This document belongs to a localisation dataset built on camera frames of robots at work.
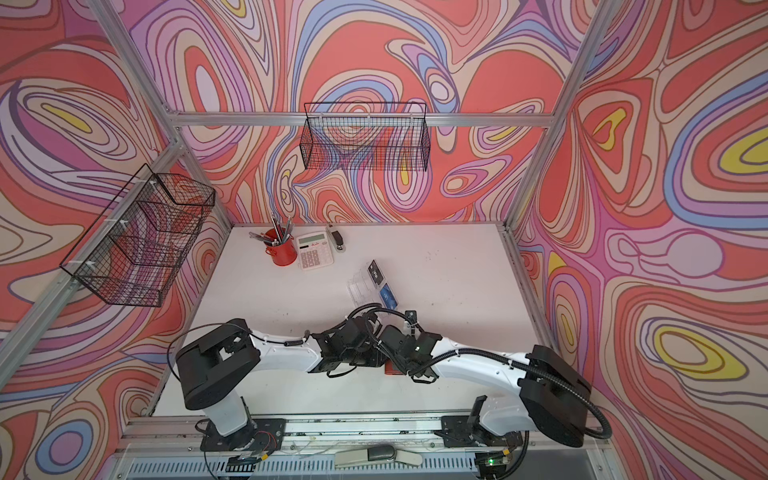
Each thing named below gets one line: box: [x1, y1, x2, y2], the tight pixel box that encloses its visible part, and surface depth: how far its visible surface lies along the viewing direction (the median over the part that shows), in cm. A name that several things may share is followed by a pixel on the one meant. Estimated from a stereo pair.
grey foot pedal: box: [334, 445, 424, 468], surface depth 70 cm
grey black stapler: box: [327, 226, 347, 253], surface depth 113 cm
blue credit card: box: [380, 283, 398, 309], surface depth 90 cm
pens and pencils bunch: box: [249, 216, 295, 246], surface depth 104 cm
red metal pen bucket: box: [264, 228, 297, 267], surface depth 107 cm
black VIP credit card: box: [368, 259, 384, 285], surface depth 95 cm
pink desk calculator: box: [296, 231, 335, 271], surface depth 110 cm
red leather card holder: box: [384, 359, 403, 376], surface depth 84 cm
